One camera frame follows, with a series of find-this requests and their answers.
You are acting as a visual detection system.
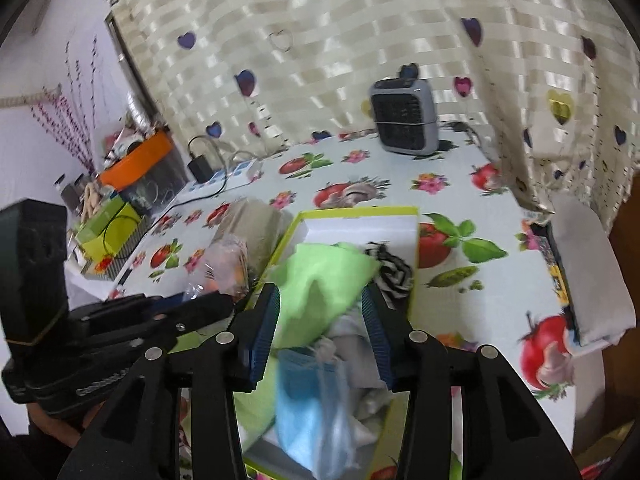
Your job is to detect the flat green box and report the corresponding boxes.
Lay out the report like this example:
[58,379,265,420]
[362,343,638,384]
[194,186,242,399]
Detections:
[74,194,129,241]

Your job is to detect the white wall pipe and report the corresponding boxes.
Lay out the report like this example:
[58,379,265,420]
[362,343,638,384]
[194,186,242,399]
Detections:
[0,84,64,111]

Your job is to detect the black white striped sock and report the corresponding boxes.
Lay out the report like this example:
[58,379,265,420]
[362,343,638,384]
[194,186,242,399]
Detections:
[363,242,415,306]

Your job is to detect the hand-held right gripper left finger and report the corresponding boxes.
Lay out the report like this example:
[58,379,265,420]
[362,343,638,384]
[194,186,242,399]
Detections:
[57,283,280,480]

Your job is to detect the brown wooden furniture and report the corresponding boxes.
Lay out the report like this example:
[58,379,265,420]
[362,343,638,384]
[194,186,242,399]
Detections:
[599,159,640,441]

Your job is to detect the yellow-green cardboard box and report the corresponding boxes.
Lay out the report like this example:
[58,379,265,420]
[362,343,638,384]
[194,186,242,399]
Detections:
[239,205,421,480]

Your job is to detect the white blue power strip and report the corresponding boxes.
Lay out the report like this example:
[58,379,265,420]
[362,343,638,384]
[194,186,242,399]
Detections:
[177,158,265,196]

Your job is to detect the black charger cable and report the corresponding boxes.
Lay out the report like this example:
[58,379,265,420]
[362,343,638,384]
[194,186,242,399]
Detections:
[102,134,236,256]

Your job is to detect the dark colourful printed box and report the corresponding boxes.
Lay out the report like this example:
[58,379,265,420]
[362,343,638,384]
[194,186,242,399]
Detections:
[527,217,584,349]

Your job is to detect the lime yellow box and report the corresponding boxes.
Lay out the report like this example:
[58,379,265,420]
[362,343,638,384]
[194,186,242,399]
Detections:
[79,199,144,261]

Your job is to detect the clear container with orange lid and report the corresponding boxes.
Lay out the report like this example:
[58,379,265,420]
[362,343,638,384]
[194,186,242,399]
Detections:
[98,132,189,201]

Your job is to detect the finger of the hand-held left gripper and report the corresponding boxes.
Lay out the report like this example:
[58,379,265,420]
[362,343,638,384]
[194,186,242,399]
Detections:
[134,293,235,346]
[72,293,201,326]

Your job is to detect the pale blue cloth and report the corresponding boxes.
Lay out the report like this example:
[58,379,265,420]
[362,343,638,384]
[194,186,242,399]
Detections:
[327,309,371,349]

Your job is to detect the blue face mask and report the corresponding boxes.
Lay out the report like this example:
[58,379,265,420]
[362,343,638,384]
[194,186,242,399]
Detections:
[274,347,362,479]

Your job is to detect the person's left hand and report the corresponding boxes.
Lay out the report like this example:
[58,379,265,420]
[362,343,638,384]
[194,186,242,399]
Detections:
[27,402,104,441]

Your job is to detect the green printed towel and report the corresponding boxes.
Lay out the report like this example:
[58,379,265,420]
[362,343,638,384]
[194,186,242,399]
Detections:
[272,242,381,349]

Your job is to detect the fruit and flower printed tablecloth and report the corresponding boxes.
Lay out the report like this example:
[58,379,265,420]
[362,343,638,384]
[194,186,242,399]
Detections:
[64,131,607,480]

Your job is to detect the beige wooden figure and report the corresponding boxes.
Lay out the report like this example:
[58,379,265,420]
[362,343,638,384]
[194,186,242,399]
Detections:
[82,182,104,221]

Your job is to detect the black charger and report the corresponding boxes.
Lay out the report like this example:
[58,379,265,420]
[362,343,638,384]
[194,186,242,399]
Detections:
[187,157,214,184]

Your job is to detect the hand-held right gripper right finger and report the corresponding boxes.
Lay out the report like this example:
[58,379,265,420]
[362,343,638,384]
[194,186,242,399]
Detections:
[362,283,584,480]

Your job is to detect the grey desktop heater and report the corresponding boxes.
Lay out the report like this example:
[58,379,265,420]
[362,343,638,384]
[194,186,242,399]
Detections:
[368,63,440,156]

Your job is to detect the green chevron patterned box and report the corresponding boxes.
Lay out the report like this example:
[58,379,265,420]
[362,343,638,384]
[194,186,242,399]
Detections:
[79,214,151,281]

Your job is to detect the bright green cloth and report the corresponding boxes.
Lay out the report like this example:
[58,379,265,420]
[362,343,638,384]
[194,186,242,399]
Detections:
[233,354,281,434]

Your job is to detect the clear plastic bag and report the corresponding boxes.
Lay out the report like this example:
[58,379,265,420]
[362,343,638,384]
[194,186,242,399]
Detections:
[182,233,251,306]

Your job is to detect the cream curtain with hearts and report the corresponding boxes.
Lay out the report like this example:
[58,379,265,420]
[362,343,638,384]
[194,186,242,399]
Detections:
[99,0,640,232]

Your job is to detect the purple flower branches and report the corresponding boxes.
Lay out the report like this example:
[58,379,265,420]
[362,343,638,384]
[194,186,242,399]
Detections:
[29,34,102,169]

